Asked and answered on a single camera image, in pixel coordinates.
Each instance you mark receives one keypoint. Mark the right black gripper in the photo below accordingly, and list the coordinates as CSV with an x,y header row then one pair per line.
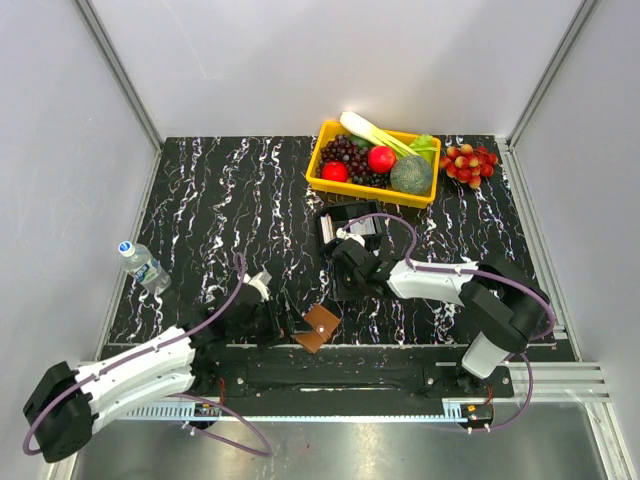
x,y
340,292

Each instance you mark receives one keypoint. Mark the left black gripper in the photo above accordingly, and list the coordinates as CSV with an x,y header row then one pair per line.
x,y
273,331

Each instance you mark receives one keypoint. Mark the brown leather card holder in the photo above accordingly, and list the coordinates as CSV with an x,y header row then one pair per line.
x,y
322,325

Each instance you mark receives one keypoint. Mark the black card box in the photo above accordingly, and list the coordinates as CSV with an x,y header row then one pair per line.
x,y
330,219

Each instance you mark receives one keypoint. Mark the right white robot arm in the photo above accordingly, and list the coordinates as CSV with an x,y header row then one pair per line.
x,y
507,307

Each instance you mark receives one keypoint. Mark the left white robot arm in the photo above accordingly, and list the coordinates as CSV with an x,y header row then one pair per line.
x,y
70,405

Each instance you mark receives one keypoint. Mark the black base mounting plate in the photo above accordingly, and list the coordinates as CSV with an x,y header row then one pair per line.
x,y
239,371

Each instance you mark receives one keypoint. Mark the red apple front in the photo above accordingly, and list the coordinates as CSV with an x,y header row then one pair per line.
x,y
335,171

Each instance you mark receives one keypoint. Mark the red apple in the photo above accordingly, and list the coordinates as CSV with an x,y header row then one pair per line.
x,y
381,159
335,171

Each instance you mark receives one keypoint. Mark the green netted melon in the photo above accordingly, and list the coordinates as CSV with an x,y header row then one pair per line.
x,y
412,175

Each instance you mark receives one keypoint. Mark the dark purple grape bunch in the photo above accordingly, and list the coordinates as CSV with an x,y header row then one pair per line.
x,y
355,159

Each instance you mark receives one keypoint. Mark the red apple back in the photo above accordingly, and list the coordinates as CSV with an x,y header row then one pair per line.
x,y
381,159

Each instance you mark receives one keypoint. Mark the green cucumber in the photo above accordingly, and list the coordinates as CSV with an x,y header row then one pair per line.
x,y
359,142

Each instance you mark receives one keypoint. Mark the yellow plastic basket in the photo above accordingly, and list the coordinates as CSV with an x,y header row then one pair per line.
x,y
328,131

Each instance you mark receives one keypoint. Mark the white green leek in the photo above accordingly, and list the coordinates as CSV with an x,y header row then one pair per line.
x,y
362,128

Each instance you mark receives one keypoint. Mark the red cherry cluster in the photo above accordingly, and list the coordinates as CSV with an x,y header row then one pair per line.
x,y
468,165

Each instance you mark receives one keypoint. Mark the clear plastic water bottle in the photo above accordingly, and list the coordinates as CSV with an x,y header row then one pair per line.
x,y
138,262

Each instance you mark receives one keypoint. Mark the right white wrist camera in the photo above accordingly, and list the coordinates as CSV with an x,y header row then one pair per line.
x,y
345,235

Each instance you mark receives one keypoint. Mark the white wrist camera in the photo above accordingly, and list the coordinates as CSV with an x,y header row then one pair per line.
x,y
260,282
345,235

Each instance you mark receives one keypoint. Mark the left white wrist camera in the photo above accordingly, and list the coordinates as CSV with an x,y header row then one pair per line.
x,y
260,282

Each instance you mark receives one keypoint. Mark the aluminium frame rail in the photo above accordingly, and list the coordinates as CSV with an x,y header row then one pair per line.
x,y
161,400

